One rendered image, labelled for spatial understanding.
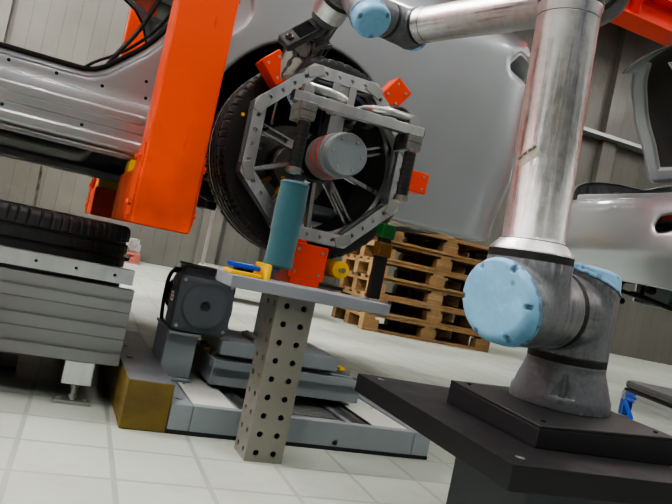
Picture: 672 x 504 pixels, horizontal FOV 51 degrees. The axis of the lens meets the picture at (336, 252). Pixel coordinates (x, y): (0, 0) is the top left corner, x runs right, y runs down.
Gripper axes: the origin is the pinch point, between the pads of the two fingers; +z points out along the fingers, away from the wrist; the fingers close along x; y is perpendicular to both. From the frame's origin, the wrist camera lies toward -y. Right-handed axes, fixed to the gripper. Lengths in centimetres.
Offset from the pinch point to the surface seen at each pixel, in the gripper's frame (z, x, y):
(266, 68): 10.0, 13.2, 11.3
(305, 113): 3.1, -11.8, 1.7
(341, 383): 67, -71, 18
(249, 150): 27.2, -3.1, 2.6
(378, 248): 12, -53, 2
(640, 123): 38, -20, 421
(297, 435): 61, -78, -15
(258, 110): 18.5, 4.6, 6.7
